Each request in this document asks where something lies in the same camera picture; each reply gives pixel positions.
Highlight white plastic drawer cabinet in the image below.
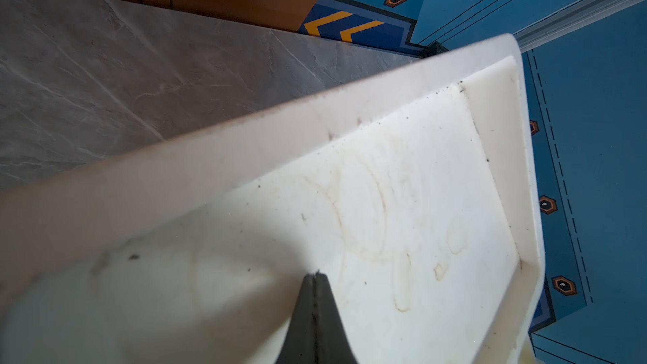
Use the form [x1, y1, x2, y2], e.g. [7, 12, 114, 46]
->
[1, 35, 545, 363]

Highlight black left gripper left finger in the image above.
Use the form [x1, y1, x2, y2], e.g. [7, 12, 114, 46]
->
[276, 274, 316, 363]

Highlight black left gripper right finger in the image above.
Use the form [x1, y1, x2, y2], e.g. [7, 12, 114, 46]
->
[314, 272, 357, 364]

